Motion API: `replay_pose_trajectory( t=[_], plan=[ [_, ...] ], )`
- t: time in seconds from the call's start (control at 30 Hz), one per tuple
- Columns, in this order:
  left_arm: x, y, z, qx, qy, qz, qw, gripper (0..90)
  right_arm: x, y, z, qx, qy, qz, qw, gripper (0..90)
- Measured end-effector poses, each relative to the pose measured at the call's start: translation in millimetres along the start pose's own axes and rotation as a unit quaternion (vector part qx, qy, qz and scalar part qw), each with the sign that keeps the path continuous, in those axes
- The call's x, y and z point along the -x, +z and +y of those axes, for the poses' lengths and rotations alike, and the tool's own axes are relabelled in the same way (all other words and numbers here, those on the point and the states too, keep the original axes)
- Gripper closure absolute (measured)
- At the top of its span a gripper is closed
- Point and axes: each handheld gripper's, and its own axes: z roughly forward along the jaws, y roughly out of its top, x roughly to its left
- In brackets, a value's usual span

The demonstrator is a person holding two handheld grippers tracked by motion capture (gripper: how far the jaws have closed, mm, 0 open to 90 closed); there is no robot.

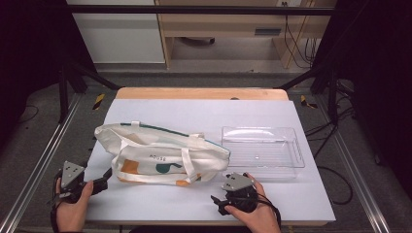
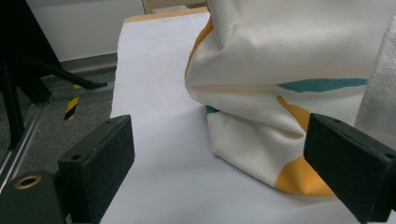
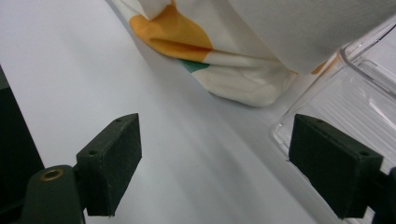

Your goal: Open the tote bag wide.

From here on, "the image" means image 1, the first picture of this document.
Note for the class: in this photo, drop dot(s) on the black horizontal frame bar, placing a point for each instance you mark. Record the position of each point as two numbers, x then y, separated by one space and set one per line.
194 10

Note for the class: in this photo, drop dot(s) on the clear plastic tray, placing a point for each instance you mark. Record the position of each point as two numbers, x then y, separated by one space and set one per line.
262 152

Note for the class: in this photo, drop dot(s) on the person's right hand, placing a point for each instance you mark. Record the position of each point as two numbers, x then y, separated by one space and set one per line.
260 220

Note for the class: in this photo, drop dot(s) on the white printed tote bag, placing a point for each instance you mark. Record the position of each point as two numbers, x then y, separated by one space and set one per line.
162 155

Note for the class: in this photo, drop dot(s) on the aluminium floor rail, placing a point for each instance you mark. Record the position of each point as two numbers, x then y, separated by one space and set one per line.
356 174
42 165

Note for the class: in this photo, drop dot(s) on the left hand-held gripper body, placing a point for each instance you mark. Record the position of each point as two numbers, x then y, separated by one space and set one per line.
72 173

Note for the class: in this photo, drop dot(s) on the black curtain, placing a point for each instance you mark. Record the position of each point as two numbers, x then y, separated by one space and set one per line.
382 64
29 48

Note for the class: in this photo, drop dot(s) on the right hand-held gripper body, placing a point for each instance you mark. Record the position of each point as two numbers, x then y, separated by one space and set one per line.
238 183

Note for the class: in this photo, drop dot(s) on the wooden desk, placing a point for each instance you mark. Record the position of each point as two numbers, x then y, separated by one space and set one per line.
223 24

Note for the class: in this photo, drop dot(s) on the white cabinet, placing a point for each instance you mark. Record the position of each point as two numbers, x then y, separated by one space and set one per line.
120 35

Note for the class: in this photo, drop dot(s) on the black metal stand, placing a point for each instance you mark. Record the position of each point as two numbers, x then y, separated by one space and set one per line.
63 93
332 93

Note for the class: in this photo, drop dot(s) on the person's left hand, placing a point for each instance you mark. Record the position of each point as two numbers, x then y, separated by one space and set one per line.
73 215

